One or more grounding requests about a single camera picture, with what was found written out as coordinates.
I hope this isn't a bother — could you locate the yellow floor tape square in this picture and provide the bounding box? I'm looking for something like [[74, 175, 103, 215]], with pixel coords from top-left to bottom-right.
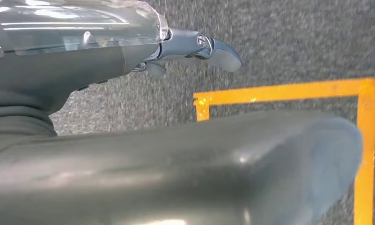
[[192, 77, 375, 225]]

